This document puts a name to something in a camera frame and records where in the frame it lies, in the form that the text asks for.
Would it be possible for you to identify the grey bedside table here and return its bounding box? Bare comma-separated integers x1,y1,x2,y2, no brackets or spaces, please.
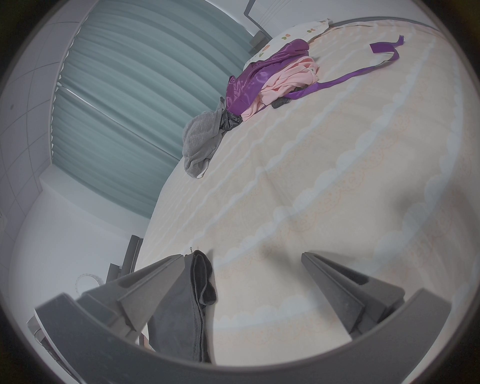
248,31,271,53

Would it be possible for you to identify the black shiny garment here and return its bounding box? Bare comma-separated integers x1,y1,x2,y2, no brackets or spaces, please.
218,97,244,132

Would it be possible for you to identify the blue-green curtain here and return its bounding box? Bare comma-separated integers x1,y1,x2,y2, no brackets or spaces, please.
49,87,181,218
56,0,256,160

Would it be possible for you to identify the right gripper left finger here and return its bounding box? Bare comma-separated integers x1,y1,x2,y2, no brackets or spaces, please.
79,254,185,334

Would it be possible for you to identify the pink garment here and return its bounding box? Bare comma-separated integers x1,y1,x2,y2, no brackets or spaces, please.
240,56,320,121

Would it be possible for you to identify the black T-shirt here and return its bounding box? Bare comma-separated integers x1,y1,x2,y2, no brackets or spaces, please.
146,249,218,364

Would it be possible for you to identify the white printed pillow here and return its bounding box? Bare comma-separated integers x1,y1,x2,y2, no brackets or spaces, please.
243,18,331,72

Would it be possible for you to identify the grey garment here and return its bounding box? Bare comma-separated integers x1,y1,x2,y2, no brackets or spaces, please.
182,109,226,179

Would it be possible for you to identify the dark chest of drawers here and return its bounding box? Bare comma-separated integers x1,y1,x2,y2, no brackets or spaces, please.
122,234,144,280

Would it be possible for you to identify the purple satin garment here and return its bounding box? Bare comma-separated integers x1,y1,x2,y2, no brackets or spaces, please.
226,34,406,114

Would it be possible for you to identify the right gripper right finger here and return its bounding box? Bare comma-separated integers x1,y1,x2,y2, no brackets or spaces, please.
301,251,406,334

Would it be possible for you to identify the round white mirror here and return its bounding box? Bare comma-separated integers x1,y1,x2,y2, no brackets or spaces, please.
76,273,107,293

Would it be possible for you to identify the dark dressing table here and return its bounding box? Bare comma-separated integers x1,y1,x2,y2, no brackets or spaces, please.
107,262,124,284

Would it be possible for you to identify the bed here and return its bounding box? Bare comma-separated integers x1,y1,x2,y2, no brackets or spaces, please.
148,0,480,366

